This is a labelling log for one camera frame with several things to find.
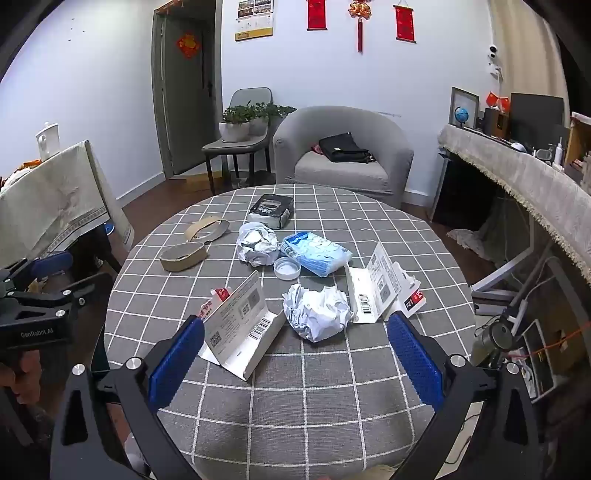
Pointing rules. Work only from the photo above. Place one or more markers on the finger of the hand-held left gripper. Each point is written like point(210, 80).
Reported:
point(53, 264)
point(87, 290)

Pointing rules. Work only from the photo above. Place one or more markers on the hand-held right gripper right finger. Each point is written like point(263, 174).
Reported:
point(415, 364)

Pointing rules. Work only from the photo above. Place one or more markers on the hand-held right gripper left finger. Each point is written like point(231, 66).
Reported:
point(178, 364)

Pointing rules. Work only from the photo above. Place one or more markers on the brown tape roll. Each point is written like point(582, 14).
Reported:
point(182, 258)

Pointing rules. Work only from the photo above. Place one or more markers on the white paper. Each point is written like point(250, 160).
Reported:
point(318, 314)

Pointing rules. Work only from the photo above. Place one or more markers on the foil ball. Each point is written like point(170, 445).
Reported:
point(256, 244)

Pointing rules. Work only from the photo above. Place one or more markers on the white plastic lid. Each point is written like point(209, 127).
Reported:
point(286, 268)

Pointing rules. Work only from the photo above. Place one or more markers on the blue tissue packet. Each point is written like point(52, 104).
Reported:
point(318, 254)

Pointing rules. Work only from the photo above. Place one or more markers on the person's left hand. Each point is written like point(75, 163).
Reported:
point(25, 374)

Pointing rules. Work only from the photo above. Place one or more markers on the beige tablecloth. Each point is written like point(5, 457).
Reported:
point(55, 198)

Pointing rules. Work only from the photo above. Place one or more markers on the steel flask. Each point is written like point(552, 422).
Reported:
point(491, 344)

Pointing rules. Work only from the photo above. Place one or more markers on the white carton with red label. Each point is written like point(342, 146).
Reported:
point(374, 295)
point(240, 314)

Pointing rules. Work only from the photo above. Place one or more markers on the round table with checked cloth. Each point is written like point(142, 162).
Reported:
point(323, 392)

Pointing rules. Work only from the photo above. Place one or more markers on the white power strip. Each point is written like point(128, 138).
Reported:
point(538, 364)

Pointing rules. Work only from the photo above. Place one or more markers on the white jug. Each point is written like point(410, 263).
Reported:
point(47, 141)

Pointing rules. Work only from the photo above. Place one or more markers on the brown paper strip loop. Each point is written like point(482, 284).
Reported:
point(198, 227)

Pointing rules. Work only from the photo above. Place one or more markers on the white cloth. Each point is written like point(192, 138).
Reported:
point(471, 242)

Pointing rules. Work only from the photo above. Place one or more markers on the flat cardboard piece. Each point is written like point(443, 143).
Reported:
point(198, 181)

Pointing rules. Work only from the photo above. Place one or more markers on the black box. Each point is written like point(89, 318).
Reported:
point(270, 212)

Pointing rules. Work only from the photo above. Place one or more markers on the grey armchair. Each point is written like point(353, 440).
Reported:
point(341, 173)

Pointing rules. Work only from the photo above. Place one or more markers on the grey-green door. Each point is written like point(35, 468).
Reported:
point(184, 101)

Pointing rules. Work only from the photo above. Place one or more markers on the beige fringed desk cloth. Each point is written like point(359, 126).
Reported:
point(521, 175)

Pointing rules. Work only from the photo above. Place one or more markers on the black bag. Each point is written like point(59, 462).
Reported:
point(341, 146)

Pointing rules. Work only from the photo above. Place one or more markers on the small red item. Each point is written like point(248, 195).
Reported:
point(316, 149)

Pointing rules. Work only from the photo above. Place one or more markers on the grey chair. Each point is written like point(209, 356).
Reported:
point(251, 97)

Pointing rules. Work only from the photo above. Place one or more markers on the small blue globe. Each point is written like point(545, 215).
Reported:
point(461, 114)

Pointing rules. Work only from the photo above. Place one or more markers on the wooden speaker box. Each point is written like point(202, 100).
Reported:
point(500, 123)

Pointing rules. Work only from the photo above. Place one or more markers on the white bottle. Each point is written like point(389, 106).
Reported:
point(558, 152)

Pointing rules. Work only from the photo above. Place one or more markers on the red door decoration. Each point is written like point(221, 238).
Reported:
point(186, 45)

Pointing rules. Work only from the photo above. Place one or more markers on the black monitor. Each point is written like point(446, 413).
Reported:
point(538, 120)

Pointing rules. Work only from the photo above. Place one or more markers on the small red flag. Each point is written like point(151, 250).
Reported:
point(505, 103)
point(491, 98)

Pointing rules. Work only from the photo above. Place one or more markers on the cardboard box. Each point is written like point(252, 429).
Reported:
point(579, 138)

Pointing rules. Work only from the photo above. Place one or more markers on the red knot with tassel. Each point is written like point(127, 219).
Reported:
point(360, 11)

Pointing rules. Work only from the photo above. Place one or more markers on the picture frame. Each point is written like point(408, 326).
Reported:
point(464, 97)

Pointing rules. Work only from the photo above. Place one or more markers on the wall calendar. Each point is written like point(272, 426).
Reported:
point(254, 23)

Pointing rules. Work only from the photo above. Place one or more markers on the white security camera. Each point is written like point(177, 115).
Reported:
point(494, 55)

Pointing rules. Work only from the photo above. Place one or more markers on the red wall scroll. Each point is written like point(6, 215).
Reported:
point(315, 16)
point(404, 24)

